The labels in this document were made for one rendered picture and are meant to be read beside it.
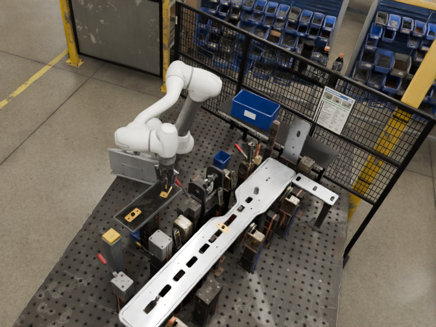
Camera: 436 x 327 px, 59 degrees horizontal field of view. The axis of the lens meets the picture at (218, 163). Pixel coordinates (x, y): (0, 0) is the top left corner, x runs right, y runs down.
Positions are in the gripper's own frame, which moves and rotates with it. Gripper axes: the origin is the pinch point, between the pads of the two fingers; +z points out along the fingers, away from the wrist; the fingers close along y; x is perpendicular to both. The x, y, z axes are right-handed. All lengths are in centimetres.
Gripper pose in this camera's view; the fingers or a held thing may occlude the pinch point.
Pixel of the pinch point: (166, 186)
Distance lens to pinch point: 207.4
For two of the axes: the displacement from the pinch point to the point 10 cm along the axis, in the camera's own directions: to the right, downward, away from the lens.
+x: 3.1, -6.6, 6.8
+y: 9.4, 3.0, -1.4
